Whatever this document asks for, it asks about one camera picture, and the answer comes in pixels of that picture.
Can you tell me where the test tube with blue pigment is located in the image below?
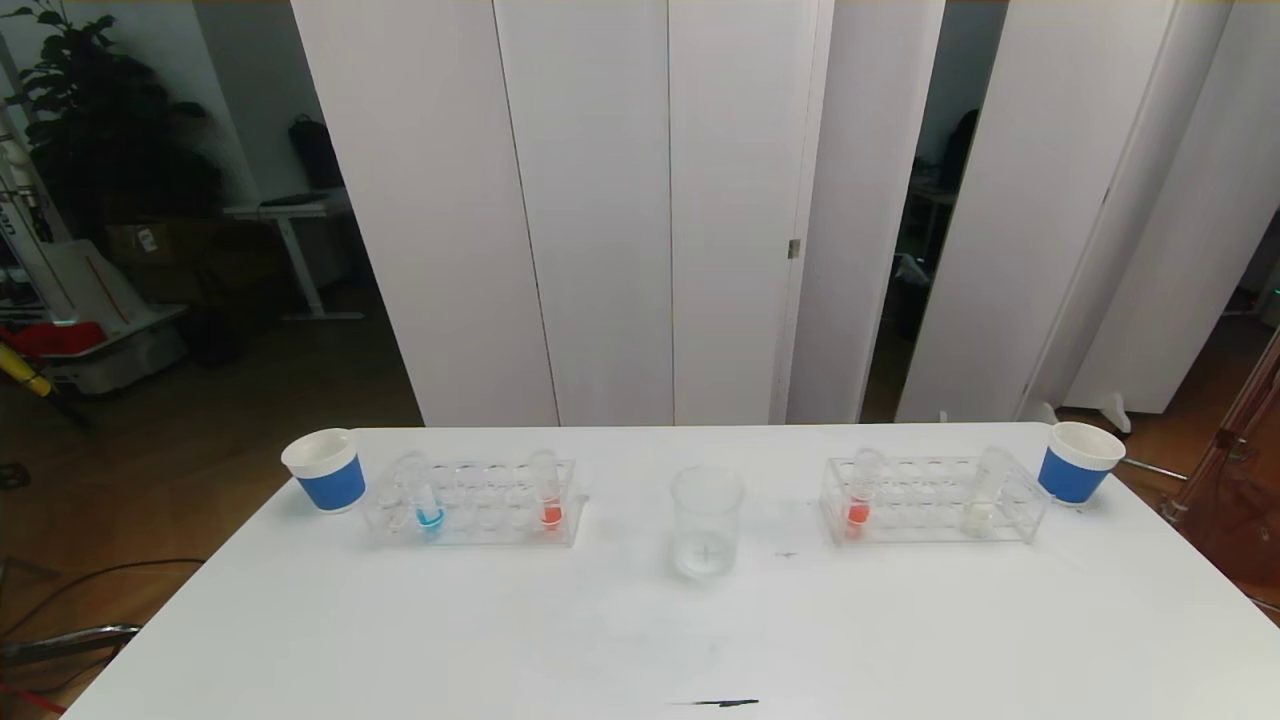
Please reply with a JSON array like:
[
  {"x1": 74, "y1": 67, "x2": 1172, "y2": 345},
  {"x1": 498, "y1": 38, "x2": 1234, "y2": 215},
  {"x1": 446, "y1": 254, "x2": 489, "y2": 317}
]
[{"x1": 398, "y1": 452, "x2": 446, "y2": 533}]

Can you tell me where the test tube with red pigment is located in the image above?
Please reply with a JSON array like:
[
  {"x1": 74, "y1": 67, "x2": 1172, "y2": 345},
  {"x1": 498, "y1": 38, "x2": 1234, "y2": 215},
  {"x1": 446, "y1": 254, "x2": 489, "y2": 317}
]
[
  {"x1": 843, "y1": 448, "x2": 887, "y2": 541},
  {"x1": 528, "y1": 449, "x2": 564, "y2": 532}
]

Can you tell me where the clear acrylic test tube rack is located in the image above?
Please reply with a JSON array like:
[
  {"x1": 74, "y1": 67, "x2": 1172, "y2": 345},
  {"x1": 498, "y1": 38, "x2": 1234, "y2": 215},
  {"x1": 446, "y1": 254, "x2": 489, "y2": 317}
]
[
  {"x1": 362, "y1": 457, "x2": 591, "y2": 548},
  {"x1": 820, "y1": 455, "x2": 1052, "y2": 546}
]

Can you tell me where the clear plastic beaker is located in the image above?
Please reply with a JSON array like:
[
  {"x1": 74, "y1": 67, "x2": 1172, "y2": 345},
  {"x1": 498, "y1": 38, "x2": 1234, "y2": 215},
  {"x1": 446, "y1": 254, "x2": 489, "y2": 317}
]
[{"x1": 670, "y1": 465, "x2": 747, "y2": 581}]

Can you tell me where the test tube with pale yellow pigment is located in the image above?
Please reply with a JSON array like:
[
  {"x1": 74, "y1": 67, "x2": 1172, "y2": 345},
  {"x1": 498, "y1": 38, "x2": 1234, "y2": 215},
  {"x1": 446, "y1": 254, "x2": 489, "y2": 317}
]
[{"x1": 964, "y1": 446, "x2": 1017, "y2": 536}]

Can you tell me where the white partition panel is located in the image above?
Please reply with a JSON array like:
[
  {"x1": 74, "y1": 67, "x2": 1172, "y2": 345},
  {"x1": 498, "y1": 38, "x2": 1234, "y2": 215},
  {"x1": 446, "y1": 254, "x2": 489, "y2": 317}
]
[
  {"x1": 291, "y1": 0, "x2": 559, "y2": 428},
  {"x1": 1063, "y1": 0, "x2": 1280, "y2": 416},
  {"x1": 785, "y1": 0, "x2": 946, "y2": 425},
  {"x1": 492, "y1": 0, "x2": 676, "y2": 428},
  {"x1": 667, "y1": 0, "x2": 836, "y2": 426},
  {"x1": 1018, "y1": 0, "x2": 1237, "y2": 416},
  {"x1": 895, "y1": 0, "x2": 1183, "y2": 424}
]

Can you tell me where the paper cup with blue band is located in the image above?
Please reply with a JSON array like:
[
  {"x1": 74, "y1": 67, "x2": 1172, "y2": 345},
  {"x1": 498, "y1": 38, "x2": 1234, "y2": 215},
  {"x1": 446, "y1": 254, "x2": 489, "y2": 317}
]
[
  {"x1": 281, "y1": 429, "x2": 368, "y2": 514},
  {"x1": 1037, "y1": 421, "x2": 1127, "y2": 506}
]

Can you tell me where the white standing desk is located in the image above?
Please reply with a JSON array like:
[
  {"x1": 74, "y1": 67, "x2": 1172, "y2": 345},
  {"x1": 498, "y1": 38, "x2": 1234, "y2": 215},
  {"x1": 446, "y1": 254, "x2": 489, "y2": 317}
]
[{"x1": 222, "y1": 190, "x2": 366, "y2": 323}]

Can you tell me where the black backpack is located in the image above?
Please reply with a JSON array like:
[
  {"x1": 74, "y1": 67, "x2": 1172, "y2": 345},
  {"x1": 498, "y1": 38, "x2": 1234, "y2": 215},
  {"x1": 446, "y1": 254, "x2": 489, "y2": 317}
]
[{"x1": 288, "y1": 113, "x2": 346, "y2": 193}]

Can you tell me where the white partition foot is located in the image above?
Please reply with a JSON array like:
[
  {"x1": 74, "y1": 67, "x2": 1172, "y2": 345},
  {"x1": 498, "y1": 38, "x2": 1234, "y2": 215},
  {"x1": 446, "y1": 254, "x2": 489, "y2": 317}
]
[{"x1": 1040, "y1": 392, "x2": 1133, "y2": 433}]

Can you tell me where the brown cardboard box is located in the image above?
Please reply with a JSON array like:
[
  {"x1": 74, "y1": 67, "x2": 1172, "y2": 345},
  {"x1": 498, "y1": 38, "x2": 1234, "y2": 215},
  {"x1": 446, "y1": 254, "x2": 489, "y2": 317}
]
[{"x1": 105, "y1": 222, "x2": 201, "y2": 267}]

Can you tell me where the white machine base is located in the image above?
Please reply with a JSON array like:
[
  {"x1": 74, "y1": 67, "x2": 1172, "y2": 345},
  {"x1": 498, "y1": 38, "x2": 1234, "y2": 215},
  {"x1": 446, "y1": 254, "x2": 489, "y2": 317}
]
[{"x1": 30, "y1": 240, "x2": 191, "y2": 396}]

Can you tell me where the dark green potted plant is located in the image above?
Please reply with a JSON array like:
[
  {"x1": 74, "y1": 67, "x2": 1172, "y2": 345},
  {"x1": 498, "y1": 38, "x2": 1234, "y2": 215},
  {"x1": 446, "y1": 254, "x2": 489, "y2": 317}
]
[{"x1": 0, "y1": 0, "x2": 227, "y2": 241}]

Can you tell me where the yellow tool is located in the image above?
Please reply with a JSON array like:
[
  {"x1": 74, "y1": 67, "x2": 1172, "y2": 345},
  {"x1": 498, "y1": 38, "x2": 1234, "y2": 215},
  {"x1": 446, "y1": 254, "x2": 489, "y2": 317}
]
[{"x1": 0, "y1": 342, "x2": 56, "y2": 399}]

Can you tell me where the brown metal stand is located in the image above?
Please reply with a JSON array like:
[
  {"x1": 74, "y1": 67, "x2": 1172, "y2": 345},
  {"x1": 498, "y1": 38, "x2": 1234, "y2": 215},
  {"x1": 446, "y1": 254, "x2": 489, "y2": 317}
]
[{"x1": 1160, "y1": 330, "x2": 1280, "y2": 611}]

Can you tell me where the metal chair leg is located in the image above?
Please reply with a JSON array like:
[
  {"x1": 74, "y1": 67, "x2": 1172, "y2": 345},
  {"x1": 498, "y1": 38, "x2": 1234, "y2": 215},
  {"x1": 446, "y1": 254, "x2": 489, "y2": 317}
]
[{"x1": 0, "y1": 622, "x2": 143, "y2": 666}]

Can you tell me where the white machine column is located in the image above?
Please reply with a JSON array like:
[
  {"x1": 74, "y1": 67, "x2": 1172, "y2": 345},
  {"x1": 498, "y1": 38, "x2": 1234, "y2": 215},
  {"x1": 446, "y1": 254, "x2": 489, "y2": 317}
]
[{"x1": 0, "y1": 100, "x2": 71, "y2": 326}]

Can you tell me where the black floor cable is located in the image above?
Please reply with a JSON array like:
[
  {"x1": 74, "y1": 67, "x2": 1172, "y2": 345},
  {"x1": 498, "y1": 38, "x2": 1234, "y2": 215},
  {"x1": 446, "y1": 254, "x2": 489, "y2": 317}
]
[{"x1": 0, "y1": 558, "x2": 206, "y2": 641}]

